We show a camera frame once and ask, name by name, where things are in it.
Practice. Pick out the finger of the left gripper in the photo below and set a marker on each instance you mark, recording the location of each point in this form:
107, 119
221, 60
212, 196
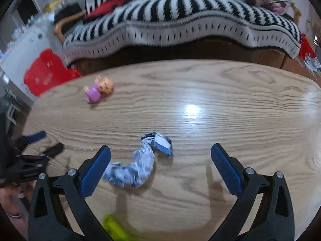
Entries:
53, 150
29, 139

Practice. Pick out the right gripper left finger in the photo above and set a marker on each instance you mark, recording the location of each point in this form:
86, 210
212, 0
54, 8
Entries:
47, 219

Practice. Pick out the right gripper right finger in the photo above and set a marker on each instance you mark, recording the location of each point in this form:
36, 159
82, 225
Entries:
274, 219

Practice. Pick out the yellow green snack bag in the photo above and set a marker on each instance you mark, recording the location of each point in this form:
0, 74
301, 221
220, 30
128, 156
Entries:
114, 229

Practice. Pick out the small pink doll toy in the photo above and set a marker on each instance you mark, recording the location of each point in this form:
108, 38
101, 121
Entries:
102, 87

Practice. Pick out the blue silver foil wrapper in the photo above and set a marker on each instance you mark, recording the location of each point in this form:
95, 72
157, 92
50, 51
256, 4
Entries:
135, 174

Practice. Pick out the person hand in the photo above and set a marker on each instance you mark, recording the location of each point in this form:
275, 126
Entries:
9, 192

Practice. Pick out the red bear plastic stool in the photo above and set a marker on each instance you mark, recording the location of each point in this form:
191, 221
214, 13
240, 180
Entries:
46, 72

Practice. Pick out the white cabinet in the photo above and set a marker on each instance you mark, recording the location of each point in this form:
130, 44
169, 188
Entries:
19, 58

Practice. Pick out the red cloth on sofa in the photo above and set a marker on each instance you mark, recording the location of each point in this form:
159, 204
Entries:
104, 9

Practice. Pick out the black white striped sofa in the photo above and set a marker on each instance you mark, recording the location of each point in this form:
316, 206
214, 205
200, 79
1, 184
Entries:
174, 22

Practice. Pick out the red bag on floor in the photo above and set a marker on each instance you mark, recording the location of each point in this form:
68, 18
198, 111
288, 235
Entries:
306, 49

